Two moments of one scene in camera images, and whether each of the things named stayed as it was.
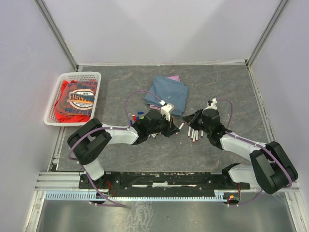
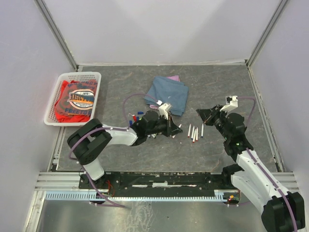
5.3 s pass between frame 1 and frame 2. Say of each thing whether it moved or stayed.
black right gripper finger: moved
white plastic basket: stayed
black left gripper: stayed
